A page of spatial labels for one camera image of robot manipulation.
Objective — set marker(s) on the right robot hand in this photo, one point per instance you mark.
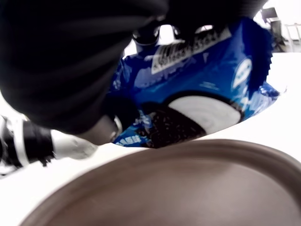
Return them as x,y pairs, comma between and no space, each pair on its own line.
58,58

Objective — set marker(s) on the blue Oreo cookie pack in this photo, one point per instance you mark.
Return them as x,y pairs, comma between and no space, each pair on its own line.
188,75

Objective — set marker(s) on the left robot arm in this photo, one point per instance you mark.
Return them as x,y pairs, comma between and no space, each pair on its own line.
35,143

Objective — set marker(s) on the round dark brown tray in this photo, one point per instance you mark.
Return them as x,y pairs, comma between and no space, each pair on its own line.
178,188

